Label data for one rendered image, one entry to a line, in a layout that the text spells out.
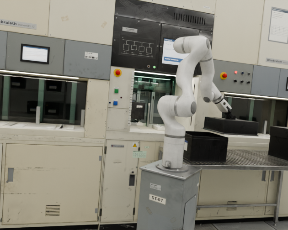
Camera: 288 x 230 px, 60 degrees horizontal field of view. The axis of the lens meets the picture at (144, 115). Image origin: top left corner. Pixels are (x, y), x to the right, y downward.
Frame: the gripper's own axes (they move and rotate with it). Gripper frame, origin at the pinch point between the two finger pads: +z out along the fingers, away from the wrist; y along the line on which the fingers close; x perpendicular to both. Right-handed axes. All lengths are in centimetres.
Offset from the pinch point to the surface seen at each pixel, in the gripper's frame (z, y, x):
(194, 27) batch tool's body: -64, 39, -40
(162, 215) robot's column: -5, -40, 83
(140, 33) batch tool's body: -89, 40, 3
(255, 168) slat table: 29.3, -23.2, 17.8
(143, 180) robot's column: -23, -30, 79
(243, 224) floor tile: 115, 40, 37
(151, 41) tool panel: -78, 40, 0
